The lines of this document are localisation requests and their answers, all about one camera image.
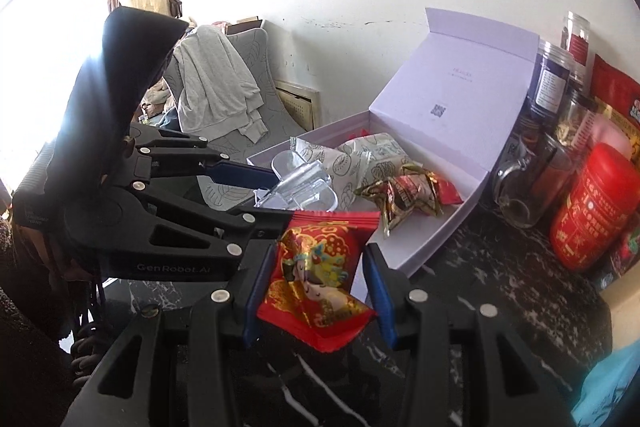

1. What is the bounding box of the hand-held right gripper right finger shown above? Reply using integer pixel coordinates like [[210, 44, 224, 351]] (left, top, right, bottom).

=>
[[362, 243, 576, 427]]

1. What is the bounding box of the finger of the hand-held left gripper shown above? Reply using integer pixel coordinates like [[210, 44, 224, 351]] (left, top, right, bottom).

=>
[[131, 187, 293, 259], [127, 127, 281, 195]]

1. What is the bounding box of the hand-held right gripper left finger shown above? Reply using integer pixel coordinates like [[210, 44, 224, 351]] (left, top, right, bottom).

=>
[[60, 239, 279, 427]]

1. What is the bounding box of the red figure print candy packet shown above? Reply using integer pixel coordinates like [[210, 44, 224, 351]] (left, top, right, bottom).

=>
[[256, 209, 382, 353]]

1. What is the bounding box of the clear plastic clip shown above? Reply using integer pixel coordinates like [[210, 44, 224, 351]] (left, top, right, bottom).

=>
[[254, 150, 340, 214]]

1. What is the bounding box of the white printed bread packet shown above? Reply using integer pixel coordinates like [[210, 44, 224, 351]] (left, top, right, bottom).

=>
[[337, 132, 424, 196], [294, 136, 372, 202]]

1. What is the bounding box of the green brown snack packet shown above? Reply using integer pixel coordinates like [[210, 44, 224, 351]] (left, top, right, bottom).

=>
[[354, 163, 446, 239]]

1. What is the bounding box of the red gold print candy packet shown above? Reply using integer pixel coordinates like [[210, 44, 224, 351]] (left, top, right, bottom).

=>
[[427, 171, 465, 206]]

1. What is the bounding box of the lavender gift box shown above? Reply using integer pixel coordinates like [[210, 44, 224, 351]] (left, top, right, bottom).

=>
[[246, 7, 541, 279]]

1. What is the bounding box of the person's left forearm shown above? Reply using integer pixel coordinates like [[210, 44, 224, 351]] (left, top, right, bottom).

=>
[[0, 227, 76, 427]]

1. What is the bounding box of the light grey garment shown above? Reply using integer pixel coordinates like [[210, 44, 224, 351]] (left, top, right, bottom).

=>
[[172, 24, 269, 146]]

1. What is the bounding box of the grey leaf pattern chair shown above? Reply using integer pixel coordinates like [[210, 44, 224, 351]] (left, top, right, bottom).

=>
[[160, 19, 311, 208]]

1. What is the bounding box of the glass mug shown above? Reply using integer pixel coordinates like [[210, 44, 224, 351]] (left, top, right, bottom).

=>
[[492, 132, 574, 230]]

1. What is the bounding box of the red canister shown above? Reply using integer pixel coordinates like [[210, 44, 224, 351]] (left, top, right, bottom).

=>
[[549, 143, 640, 272]]

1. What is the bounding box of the dark snack bag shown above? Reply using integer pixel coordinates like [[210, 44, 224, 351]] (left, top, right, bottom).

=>
[[597, 227, 640, 288]]

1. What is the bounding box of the clear jar of dried slices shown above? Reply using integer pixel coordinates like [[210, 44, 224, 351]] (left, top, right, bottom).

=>
[[552, 89, 599, 150]]

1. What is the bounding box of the dark filled plastic jar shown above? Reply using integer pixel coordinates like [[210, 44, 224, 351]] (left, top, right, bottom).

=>
[[527, 41, 576, 120]]

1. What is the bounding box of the pink lid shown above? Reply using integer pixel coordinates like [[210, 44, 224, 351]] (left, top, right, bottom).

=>
[[587, 113, 634, 160]]

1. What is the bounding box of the red oat bag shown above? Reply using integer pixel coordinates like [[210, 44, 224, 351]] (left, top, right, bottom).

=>
[[590, 54, 640, 128]]

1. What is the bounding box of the red label plastic jar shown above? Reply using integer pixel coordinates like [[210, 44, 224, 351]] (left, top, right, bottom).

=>
[[560, 11, 592, 73]]

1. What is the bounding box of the beige wooden frame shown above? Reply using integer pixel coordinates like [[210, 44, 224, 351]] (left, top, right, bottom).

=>
[[274, 79, 321, 132]]

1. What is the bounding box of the blue plastic drawstring bag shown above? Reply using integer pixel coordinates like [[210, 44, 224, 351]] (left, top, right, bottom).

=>
[[570, 344, 640, 427]]

